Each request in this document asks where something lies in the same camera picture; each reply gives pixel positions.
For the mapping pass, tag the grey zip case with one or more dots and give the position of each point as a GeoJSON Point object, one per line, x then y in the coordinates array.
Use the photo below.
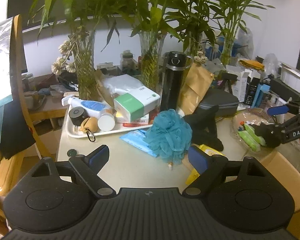
{"type": "Point", "coordinates": [220, 102]}

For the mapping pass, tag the black round cap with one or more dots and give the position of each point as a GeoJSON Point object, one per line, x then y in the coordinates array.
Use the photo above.
{"type": "Point", "coordinates": [72, 153]}

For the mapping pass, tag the clear woven plastic basket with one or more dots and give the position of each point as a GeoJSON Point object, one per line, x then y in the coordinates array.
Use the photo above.
{"type": "Point", "coordinates": [242, 118]}

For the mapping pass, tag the black thermos bottle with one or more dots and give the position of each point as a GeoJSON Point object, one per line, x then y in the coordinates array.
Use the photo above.
{"type": "Point", "coordinates": [171, 87]}

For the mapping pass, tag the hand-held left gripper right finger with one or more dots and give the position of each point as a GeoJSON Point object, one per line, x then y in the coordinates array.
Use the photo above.
{"type": "Point", "coordinates": [198, 158]}

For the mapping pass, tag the brown paper bag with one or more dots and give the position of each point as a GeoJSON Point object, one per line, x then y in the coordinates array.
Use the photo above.
{"type": "Point", "coordinates": [196, 87]}

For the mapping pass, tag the blue mesh bath pouf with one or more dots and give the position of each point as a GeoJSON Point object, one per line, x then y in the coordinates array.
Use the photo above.
{"type": "Point", "coordinates": [167, 132]}

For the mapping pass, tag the white round jar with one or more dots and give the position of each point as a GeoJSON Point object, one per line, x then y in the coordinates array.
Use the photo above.
{"type": "Point", "coordinates": [106, 122]}

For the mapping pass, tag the blue carton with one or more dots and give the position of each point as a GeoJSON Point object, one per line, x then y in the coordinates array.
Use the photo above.
{"type": "Point", "coordinates": [261, 95]}

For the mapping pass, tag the yellow cloth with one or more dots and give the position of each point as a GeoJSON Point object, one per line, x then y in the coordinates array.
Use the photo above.
{"type": "Point", "coordinates": [252, 63]}

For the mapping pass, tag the black round speaker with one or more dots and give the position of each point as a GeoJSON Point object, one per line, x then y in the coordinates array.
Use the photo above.
{"type": "Point", "coordinates": [77, 115]}

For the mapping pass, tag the tan pouch with carabiner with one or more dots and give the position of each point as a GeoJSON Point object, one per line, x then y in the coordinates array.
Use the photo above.
{"type": "Point", "coordinates": [88, 125]}

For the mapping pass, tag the dried white flower bunch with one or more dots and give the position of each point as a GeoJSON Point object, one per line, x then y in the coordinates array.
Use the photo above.
{"type": "Point", "coordinates": [200, 58]}

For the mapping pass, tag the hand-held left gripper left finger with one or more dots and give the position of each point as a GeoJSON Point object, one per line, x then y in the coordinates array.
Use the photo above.
{"type": "Point", "coordinates": [98, 157]}

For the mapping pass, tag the white plastic package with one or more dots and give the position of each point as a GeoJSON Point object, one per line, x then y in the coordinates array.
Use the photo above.
{"type": "Point", "coordinates": [125, 82]}

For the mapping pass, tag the black soft cloth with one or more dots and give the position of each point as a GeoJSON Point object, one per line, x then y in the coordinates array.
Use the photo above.
{"type": "Point", "coordinates": [205, 125]}

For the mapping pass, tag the black carton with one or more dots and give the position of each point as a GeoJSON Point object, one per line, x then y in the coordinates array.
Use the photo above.
{"type": "Point", "coordinates": [251, 91]}

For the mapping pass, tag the wooden side table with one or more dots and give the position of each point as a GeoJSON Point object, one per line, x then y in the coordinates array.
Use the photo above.
{"type": "Point", "coordinates": [47, 110]}

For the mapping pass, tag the blue wipes packet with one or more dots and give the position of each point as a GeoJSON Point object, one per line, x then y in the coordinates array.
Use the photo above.
{"type": "Point", "coordinates": [135, 141]}

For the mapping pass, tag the crumpled brown paper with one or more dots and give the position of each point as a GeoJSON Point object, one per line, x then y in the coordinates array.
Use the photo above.
{"type": "Point", "coordinates": [103, 90]}

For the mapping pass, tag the yellow wipes pack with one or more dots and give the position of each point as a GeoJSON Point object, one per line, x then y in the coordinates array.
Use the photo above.
{"type": "Point", "coordinates": [210, 151]}

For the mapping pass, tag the red and white flat box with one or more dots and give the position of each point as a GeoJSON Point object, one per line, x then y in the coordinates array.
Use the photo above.
{"type": "Point", "coordinates": [135, 121]}

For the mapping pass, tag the clear plastic bag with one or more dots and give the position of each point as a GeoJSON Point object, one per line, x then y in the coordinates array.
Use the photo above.
{"type": "Point", "coordinates": [246, 42]}

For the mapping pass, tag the bamboo plant in glass vase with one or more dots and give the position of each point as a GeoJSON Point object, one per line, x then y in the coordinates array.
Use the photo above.
{"type": "Point", "coordinates": [150, 65]}
{"type": "Point", "coordinates": [191, 45]}
{"type": "Point", "coordinates": [227, 52]}
{"type": "Point", "coordinates": [86, 80]}

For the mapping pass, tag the green and white carton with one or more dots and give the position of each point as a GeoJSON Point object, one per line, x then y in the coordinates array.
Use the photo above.
{"type": "Point", "coordinates": [130, 107]}

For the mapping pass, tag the small green wipes packet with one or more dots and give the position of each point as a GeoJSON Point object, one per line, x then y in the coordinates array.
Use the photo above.
{"type": "Point", "coordinates": [251, 133]}
{"type": "Point", "coordinates": [247, 143]}

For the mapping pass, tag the small black tripod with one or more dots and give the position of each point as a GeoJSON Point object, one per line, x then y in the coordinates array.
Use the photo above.
{"type": "Point", "coordinates": [230, 80]}

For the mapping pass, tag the black soft pouch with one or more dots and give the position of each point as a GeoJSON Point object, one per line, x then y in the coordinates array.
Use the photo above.
{"type": "Point", "coordinates": [267, 136]}

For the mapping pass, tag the black rectangular case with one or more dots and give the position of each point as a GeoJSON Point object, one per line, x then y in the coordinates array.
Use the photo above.
{"type": "Point", "coordinates": [285, 88]}

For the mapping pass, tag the dark glass jar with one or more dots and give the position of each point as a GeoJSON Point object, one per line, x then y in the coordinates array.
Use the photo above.
{"type": "Point", "coordinates": [127, 61]}

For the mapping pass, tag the white plastic tray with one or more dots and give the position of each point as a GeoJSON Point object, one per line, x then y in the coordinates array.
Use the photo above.
{"type": "Point", "coordinates": [72, 127]}

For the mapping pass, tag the brown cardboard box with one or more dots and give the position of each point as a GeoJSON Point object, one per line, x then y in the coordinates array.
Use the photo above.
{"type": "Point", "coordinates": [285, 175]}

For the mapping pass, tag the dark cloth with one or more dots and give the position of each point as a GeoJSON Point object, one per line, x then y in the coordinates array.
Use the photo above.
{"type": "Point", "coordinates": [15, 130]}

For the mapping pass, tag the white and blue lotion bottle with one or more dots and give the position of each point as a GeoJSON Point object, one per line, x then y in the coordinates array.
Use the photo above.
{"type": "Point", "coordinates": [90, 105]}

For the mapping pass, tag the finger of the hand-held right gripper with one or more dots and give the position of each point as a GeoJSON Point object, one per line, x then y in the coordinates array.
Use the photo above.
{"type": "Point", "coordinates": [277, 110]}
{"type": "Point", "coordinates": [290, 123]}

